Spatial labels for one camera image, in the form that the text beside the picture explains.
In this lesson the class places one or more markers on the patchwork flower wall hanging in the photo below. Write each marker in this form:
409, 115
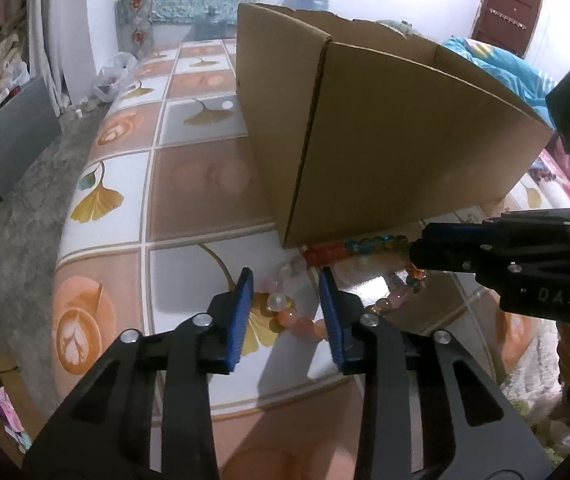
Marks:
135, 20

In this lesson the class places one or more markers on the blue patterned blanket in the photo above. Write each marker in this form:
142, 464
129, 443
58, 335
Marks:
505, 70

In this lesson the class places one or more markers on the white curtain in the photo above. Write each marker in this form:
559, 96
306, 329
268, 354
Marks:
65, 25

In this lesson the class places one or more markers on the brown cardboard box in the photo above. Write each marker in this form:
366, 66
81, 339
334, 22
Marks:
390, 135

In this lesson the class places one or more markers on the brown door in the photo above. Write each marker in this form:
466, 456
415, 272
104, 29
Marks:
507, 10

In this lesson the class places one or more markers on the pile of household goods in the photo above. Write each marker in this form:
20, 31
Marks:
7, 70

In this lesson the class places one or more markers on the green white shaggy rug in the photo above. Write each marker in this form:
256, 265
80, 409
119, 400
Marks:
535, 390

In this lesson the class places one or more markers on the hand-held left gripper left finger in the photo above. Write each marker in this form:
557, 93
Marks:
240, 320

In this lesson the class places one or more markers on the pink floral blanket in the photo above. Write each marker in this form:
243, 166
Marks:
555, 180

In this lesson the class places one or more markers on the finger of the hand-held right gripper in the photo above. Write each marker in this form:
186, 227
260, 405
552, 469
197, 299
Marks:
445, 257
465, 232

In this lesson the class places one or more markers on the grey box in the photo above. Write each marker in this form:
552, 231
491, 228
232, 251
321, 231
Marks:
15, 140

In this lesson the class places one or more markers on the white plastic bag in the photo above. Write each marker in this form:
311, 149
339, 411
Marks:
112, 77

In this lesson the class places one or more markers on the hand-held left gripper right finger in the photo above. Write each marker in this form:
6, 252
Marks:
332, 320

